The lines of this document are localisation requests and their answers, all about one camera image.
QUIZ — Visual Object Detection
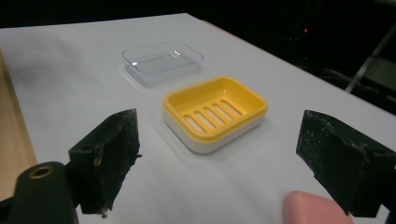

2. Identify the pink soap bar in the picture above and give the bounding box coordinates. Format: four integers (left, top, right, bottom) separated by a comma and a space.
282, 190, 355, 224

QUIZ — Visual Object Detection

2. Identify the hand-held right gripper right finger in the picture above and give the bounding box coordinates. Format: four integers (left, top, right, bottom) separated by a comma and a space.
295, 109, 396, 218

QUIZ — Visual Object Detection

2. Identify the yellow and white soap dish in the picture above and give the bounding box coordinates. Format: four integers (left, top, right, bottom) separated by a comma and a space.
162, 76, 269, 154

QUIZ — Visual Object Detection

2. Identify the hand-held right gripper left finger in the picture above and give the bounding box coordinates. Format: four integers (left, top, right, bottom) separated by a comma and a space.
68, 108, 143, 218

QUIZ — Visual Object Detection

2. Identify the clear plastic soap dish lid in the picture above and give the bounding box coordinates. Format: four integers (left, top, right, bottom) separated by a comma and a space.
121, 42, 205, 87

